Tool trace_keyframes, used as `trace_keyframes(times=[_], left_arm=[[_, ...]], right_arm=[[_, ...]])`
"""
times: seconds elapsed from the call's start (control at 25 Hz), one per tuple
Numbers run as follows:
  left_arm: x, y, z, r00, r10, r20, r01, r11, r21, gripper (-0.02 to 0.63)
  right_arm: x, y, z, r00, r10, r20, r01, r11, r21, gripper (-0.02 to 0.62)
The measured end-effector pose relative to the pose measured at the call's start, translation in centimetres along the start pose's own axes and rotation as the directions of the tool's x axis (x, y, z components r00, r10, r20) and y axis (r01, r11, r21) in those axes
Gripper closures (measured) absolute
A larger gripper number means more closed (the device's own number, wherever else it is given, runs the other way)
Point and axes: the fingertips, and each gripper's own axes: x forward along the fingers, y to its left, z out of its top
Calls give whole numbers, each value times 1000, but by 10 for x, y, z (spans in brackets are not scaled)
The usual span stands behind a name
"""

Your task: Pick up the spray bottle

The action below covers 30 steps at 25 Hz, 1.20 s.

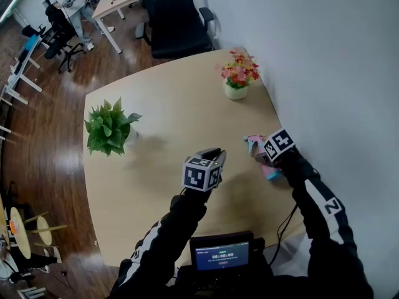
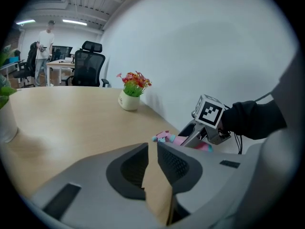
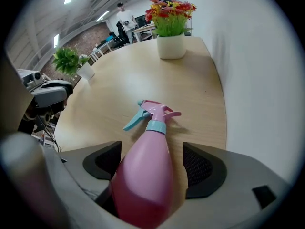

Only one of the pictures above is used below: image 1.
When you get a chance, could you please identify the green potted plant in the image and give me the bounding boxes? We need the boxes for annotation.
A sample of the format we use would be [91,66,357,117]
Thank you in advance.
[84,96,144,158]

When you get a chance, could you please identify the ceiling light tube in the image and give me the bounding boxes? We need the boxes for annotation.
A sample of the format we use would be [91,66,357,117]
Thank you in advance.
[0,0,24,24]

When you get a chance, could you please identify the black office chair with headrest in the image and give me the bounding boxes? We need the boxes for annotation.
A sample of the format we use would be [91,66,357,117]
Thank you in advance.
[134,0,219,60]

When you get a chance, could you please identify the black monitor cable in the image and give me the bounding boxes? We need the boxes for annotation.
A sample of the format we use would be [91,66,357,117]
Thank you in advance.
[269,203,299,267]

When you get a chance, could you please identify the person's left forearm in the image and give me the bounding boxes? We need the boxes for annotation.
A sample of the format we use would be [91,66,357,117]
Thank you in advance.
[117,186,209,294]

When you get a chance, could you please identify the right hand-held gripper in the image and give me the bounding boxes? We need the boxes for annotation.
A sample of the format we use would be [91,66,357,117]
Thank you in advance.
[254,128,297,168]

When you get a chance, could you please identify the round wooden stool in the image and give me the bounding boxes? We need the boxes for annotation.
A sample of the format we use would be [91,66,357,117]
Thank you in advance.
[22,211,69,249]

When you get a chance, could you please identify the white desk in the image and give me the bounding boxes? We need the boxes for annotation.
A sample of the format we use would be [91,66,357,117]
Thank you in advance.
[5,34,44,106]

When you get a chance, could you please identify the blue box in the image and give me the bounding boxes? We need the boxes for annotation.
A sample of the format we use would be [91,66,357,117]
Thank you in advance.
[24,34,40,52]

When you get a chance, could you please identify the pink and blue toy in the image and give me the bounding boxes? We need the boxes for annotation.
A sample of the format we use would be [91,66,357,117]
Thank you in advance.
[243,133,284,182]

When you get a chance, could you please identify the potted red and yellow flowers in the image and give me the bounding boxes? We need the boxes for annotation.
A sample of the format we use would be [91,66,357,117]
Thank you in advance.
[214,49,261,101]

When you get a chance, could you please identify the light wooden table white legs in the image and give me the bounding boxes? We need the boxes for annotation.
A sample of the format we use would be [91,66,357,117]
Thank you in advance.
[83,46,309,268]

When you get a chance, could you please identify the person's right forearm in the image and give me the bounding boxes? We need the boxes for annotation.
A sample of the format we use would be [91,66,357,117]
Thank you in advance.
[278,149,360,257]

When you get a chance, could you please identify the black mesh office chair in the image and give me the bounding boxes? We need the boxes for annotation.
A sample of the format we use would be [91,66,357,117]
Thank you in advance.
[44,2,85,74]

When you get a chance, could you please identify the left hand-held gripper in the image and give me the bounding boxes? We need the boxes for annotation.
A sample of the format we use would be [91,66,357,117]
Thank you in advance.
[181,148,228,193]

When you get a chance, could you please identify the small black monitor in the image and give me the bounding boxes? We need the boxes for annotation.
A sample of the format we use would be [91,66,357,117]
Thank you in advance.
[189,230,255,273]

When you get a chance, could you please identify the small wooden table white legs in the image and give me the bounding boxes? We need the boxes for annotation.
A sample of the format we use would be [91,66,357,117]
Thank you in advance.
[91,0,143,55]

